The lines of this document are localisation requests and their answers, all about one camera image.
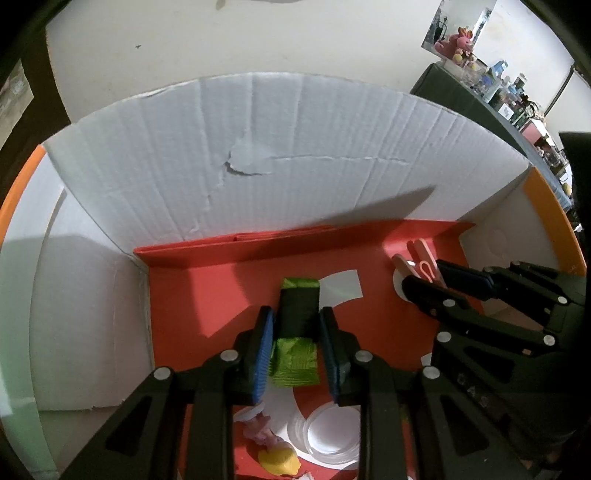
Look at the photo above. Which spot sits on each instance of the pink toy figure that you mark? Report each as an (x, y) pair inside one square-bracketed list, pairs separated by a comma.
[(256, 424)]

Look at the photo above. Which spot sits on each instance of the beige hanging organizer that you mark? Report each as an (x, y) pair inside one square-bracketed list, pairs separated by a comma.
[(14, 101)]

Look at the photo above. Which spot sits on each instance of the wall mirror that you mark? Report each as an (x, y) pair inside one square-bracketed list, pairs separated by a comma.
[(461, 18)]

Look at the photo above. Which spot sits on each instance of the cluster of bottles and jars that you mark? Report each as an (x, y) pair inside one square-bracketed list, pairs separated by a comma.
[(517, 99)]

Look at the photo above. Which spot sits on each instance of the orange cardboard box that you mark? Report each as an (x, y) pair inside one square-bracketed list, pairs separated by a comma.
[(184, 161)]

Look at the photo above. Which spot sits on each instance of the yellow toy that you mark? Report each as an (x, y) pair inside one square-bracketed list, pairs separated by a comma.
[(279, 459)]

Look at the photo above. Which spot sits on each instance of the side table with dark cloth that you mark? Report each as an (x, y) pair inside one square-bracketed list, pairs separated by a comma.
[(461, 99)]

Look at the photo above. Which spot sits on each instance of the pink rabbit plush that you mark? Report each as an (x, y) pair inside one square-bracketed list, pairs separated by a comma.
[(455, 46)]

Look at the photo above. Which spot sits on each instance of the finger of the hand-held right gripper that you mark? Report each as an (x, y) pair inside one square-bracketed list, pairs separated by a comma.
[(429, 295), (466, 279)]

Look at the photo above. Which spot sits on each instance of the black and green brush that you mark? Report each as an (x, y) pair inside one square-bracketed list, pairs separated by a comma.
[(298, 314)]

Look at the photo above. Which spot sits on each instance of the dark brown door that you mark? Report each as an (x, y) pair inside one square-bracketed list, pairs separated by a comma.
[(51, 92)]

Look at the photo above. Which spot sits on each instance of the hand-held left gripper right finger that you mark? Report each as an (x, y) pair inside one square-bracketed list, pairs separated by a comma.
[(330, 355)]

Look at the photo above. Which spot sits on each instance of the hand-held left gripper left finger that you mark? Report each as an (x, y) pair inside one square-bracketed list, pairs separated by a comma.
[(262, 355)]

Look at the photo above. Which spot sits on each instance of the pink clothespin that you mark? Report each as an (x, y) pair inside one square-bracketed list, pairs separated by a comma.
[(425, 251)]

